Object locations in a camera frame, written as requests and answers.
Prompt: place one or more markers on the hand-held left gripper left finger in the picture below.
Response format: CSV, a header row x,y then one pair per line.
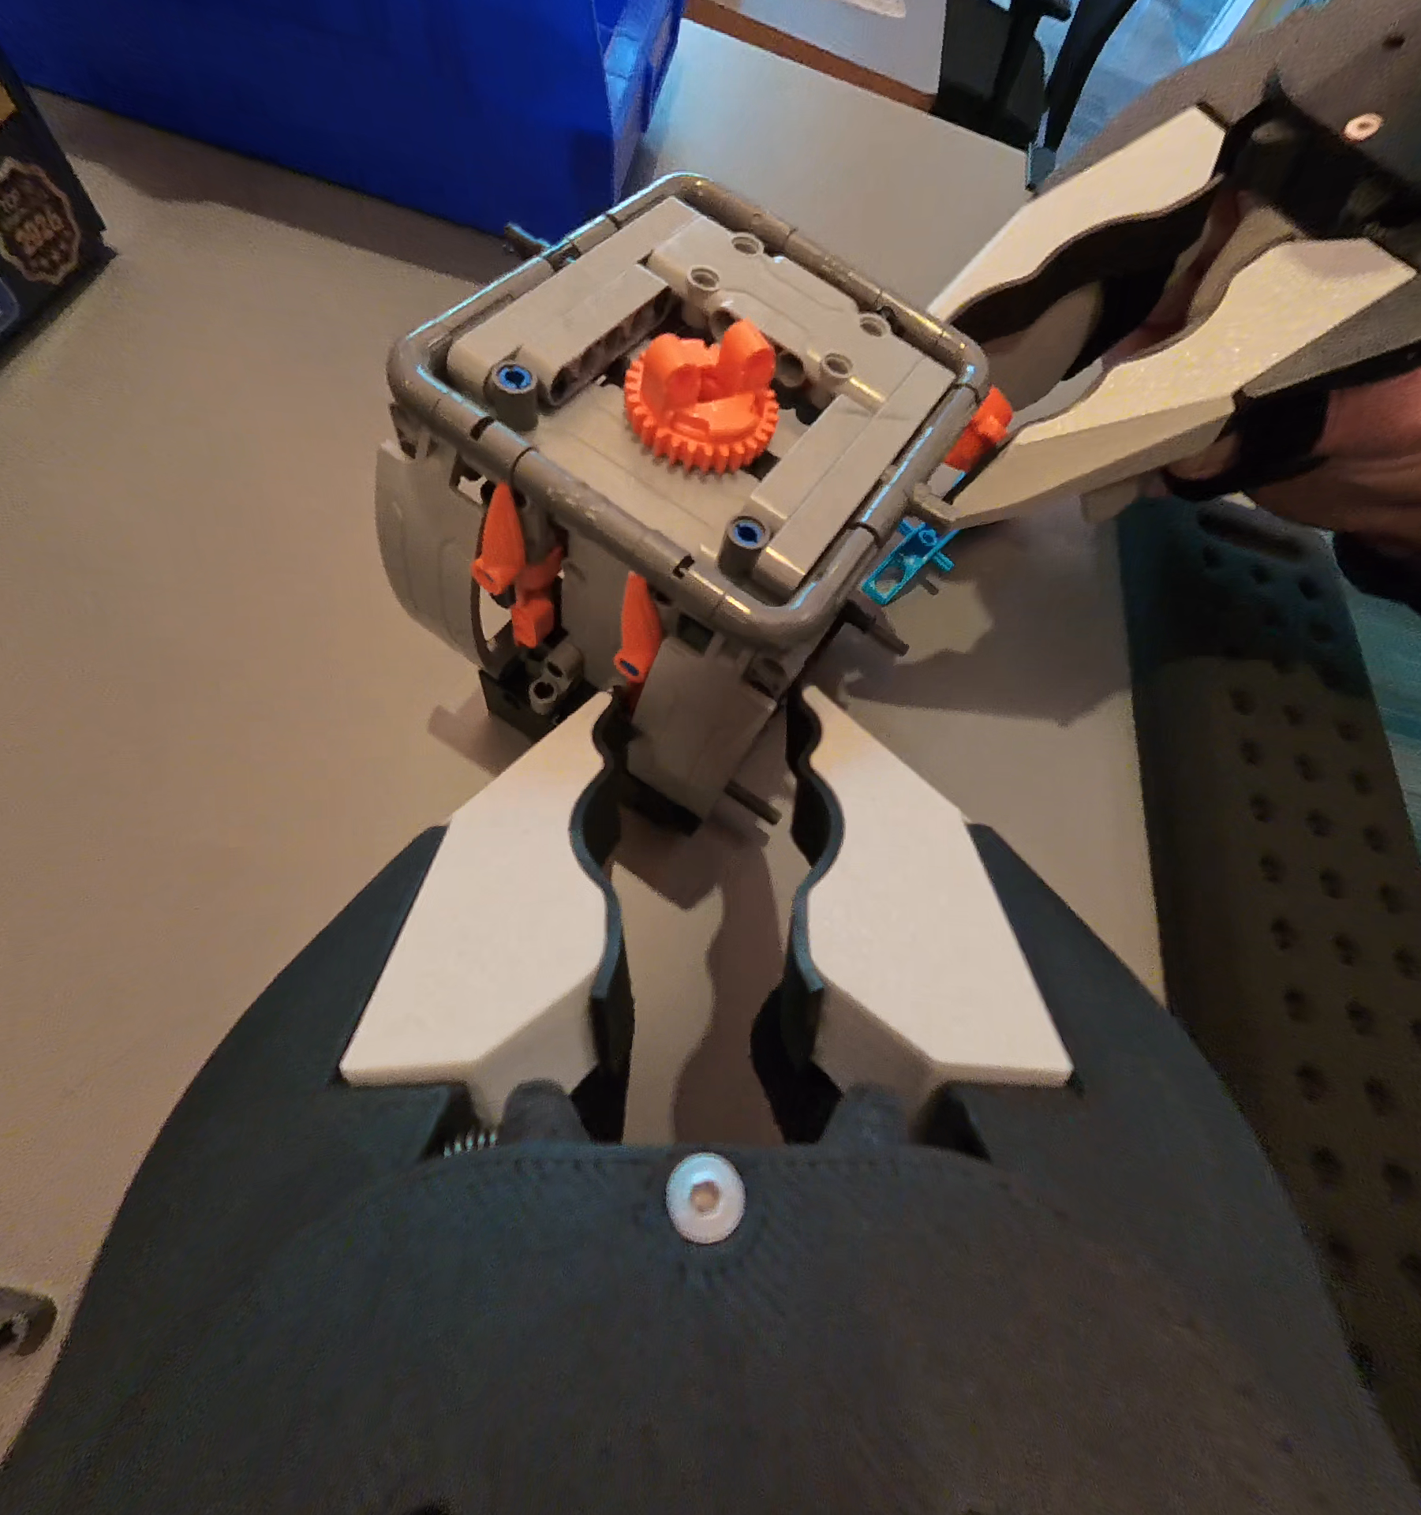
x,y
475,947

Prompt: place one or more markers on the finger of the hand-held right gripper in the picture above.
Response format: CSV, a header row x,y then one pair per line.
x,y
1196,380
1089,203

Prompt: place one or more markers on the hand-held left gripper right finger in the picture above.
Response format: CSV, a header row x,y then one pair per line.
x,y
935,947

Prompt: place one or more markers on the grey building-block robot model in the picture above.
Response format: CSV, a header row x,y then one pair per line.
x,y
663,475

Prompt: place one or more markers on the person's right forearm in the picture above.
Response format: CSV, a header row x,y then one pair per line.
x,y
1415,581

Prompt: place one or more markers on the person's right hand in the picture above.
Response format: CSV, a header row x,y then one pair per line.
x,y
1397,450

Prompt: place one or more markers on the black office chair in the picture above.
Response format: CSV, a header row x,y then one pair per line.
x,y
1007,71

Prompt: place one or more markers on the blue plastic separator tool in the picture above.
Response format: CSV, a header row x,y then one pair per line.
x,y
901,575

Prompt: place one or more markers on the black dimpled chair seat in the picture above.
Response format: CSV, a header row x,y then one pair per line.
x,y
1291,947

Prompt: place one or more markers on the dark grey beam part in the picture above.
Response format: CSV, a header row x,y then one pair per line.
x,y
1,1314

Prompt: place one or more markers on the blue plastic bin with bags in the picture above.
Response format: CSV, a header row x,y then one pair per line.
x,y
309,96

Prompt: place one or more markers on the dark blue robot kit box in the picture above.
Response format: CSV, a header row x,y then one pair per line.
x,y
12,237

